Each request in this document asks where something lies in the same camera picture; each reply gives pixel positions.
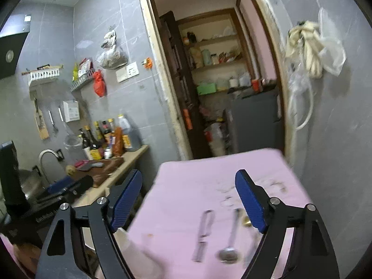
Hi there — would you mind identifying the large steel spoon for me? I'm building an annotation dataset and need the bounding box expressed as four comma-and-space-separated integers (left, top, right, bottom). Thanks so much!
218, 209, 240, 264

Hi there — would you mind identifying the steel table knife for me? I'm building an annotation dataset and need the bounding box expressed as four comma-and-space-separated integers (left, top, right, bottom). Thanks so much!
192, 210, 215, 263

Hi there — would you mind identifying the small gold spoon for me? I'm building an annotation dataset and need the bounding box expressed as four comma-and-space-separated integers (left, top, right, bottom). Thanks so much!
243, 216, 252, 227

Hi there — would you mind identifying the beige kitchen counter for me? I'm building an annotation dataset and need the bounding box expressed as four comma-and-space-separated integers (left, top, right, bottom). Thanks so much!
73, 145, 149, 207

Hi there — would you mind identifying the kitchen cleaver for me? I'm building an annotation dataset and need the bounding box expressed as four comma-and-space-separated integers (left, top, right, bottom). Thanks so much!
77, 162, 104, 172

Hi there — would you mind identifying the chrome sink faucet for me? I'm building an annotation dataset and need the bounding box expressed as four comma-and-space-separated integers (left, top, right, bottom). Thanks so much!
38, 149, 60, 185

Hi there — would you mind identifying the wooden cutting board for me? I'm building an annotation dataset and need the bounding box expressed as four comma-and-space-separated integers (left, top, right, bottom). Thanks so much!
71, 157, 125, 188

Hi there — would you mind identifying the hanging wooden board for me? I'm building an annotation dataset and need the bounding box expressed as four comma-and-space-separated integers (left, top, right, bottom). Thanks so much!
33, 98, 49, 140

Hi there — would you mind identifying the dark soy sauce bottle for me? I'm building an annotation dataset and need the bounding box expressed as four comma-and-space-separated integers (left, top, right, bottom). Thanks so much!
84, 125, 102, 160

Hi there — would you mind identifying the orange sauce pouch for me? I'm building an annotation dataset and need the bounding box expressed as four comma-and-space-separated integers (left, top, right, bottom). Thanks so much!
112, 127, 124, 157

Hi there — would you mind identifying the white paper box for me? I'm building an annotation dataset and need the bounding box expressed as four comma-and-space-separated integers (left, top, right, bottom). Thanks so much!
63, 100, 80, 123

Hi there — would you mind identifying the pink floral tablecloth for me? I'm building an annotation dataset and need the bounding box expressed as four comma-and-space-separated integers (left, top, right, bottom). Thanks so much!
115, 149, 310, 278

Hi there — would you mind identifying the large dark vinegar jug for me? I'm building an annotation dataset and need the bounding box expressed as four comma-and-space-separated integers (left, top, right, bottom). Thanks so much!
118, 114, 141, 152

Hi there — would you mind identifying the grey small refrigerator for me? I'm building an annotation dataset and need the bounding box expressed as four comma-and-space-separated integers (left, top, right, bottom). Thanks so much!
228, 89, 284, 153

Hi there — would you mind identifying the red plastic bag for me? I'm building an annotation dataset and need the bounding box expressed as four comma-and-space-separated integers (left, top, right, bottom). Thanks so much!
93, 70, 106, 97

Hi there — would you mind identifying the black range hood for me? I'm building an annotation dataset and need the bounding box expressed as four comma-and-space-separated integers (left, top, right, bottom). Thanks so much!
0, 33, 28, 79

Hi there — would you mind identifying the hanging bag of dried goods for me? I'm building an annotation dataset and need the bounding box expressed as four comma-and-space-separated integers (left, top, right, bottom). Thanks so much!
96, 30, 128, 69

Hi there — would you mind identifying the green plastic box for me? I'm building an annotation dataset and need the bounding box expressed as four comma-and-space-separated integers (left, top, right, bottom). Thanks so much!
197, 83, 217, 96

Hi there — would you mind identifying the clear plastic bag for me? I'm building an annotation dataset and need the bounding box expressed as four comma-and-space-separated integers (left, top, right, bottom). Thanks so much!
316, 0, 347, 76

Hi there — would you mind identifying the wooden pantry shelf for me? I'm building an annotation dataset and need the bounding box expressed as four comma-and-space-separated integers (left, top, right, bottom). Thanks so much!
177, 8, 253, 97

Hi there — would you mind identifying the hanging cream cloth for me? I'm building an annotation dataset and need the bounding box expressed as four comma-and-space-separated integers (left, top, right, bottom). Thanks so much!
286, 21, 324, 79

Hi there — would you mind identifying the white wall rack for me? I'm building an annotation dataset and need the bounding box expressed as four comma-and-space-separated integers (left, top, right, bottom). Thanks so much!
21, 65, 64, 88

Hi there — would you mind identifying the grey wall shelf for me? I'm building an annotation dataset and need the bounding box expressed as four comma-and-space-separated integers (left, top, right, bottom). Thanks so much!
70, 68, 95, 92

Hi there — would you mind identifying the white wall switch plate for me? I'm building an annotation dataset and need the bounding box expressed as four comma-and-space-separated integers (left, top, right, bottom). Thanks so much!
115, 62, 139, 83

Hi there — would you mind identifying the orange wall hook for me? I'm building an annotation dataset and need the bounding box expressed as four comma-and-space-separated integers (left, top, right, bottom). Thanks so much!
142, 57, 153, 70

